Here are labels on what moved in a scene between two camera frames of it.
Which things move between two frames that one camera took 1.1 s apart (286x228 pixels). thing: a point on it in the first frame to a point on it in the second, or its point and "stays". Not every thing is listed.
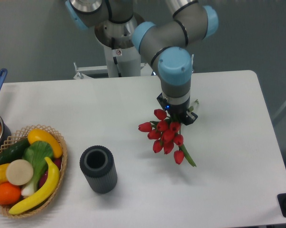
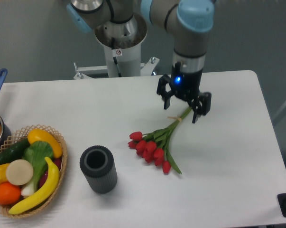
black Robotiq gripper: (178, 111) to (187, 86)
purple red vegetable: (56, 161) stays
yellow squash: (41, 135) stays
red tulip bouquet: (166, 133) to (152, 146)
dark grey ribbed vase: (97, 164) stays
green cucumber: (15, 152) stays
